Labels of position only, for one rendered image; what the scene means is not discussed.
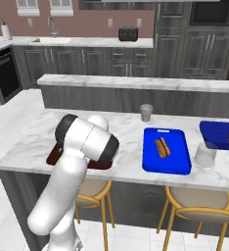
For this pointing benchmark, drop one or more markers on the grey cup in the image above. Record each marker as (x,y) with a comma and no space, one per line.
(146,113)

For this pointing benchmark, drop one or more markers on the dark red tray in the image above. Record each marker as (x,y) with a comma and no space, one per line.
(54,156)

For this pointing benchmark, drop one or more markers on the black toaster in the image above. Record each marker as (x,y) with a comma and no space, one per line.
(128,34)

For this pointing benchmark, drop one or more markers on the sink with chrome tap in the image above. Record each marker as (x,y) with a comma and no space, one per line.
(51,38)

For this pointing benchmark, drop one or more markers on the grey tall cupboard unit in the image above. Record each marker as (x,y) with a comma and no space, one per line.
(198,45)

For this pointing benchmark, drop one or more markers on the white framed window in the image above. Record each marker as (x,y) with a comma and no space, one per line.
(28,7)
(61,7)

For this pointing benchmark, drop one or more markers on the white paper towel roll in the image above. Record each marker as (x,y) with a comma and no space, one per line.
(6,31)

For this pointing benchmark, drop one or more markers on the black built-in oven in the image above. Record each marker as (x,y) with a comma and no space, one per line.
(214,12)

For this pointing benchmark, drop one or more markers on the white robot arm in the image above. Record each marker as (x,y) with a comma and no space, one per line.
(70,170)

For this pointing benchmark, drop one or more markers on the black dishwasher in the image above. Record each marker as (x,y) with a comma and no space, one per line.
(5,73)

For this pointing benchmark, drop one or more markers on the grey base cupboard run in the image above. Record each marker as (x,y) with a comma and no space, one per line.
(87,62)

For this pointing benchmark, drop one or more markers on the translucent white cup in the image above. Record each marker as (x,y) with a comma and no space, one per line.
(205,155)

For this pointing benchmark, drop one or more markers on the brown hot dog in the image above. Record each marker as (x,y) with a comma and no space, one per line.
(162,147)

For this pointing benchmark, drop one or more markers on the yellow stool with beige seat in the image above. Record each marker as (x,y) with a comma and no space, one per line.
(92,192)
(201,206)

